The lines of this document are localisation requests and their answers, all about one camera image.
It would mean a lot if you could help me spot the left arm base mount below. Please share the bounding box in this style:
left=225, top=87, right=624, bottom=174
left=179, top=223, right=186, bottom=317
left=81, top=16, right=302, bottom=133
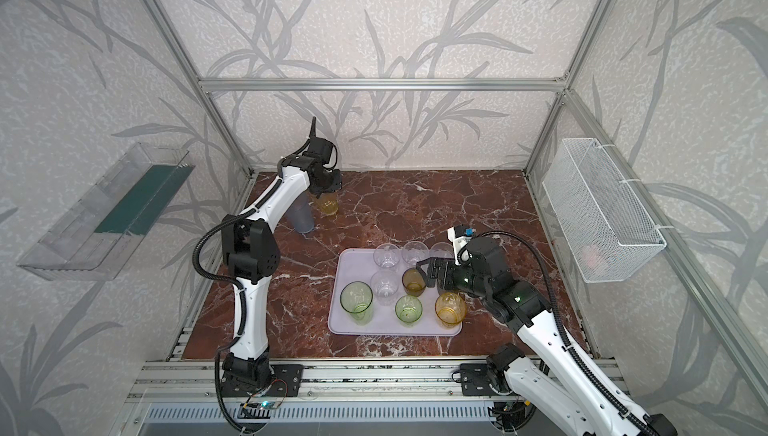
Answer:
left=220, top=364, right=304, bottom=398

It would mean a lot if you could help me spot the white wire basket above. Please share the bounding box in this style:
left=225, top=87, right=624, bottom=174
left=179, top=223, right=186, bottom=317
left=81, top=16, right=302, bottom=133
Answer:
left=543, top=138, right=667, bottom=284

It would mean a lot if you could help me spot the light green plastic cup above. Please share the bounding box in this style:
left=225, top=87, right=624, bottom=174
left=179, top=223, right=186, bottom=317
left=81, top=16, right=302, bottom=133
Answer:
left=340, top=281, right=374, bottom=326

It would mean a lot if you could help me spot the clear cup back row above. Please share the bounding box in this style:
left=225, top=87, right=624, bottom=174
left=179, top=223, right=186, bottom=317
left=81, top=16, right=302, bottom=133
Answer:
left=370, top=269, right=400, bottom=306

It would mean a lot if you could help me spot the amber faceted cup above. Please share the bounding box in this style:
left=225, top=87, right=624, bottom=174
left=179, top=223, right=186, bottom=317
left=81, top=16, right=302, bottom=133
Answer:
left=434, top=292, right=467, bottom=328

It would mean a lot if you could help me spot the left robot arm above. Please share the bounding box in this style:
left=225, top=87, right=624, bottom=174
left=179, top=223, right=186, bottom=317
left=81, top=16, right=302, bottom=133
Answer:
left=191, top=136, right=342, bottom=388

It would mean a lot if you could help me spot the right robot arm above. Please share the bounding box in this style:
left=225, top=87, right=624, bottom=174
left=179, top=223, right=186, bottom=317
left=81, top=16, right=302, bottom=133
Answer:
left=416, top=227, right=677, bottom=435

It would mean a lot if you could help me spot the olive green textured cup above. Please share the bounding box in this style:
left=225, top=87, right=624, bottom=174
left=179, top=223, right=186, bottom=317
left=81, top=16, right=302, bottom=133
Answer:
left=401, top=267, right=426, bottom=297

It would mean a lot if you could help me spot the small circuit board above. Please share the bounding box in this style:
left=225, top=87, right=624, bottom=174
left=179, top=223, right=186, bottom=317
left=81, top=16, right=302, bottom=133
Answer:
left=239, top=400, right=282, bottom=419

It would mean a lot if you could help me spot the lilac plastic tray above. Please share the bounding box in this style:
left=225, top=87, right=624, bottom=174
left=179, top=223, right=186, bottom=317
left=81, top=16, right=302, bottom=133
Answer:
left=328, top=248, right=463, bottom=337

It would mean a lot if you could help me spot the clear plastic wall shelf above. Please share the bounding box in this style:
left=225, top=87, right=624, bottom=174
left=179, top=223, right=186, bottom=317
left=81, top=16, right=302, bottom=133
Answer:
left=17, top=143, right=195, bottom=281

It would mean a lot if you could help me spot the green cup back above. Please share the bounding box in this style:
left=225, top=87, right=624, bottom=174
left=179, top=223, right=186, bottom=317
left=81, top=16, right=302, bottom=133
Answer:
left=394, top=295, right=423, bottom=326

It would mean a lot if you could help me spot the grey-blue plastic cup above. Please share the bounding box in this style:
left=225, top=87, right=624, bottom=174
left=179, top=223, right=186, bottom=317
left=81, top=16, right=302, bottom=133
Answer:
left=285, top=193, right=315, bottom=235

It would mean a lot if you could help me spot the clear faceted cup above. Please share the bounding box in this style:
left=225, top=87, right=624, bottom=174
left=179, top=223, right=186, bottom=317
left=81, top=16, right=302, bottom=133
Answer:
left=429, top=242, right=455, bottom=259

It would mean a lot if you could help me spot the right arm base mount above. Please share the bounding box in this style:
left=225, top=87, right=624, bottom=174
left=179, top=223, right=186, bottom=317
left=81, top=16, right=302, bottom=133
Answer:
left=457, top=363, right=499, bottom=397

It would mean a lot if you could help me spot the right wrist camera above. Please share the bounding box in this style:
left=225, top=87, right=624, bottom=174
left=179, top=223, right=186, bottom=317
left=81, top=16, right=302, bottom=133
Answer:
left=447, top=225, right=475, bottom=266

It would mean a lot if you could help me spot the pink object in basket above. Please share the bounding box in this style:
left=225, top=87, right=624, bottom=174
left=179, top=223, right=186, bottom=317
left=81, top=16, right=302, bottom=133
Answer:
left=581, top=245, right=608, bottom=275

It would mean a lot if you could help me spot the yellow plastic cup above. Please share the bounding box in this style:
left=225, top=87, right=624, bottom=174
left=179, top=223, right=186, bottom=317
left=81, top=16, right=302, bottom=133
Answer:
left=316, top=193, right=339, bottom=217

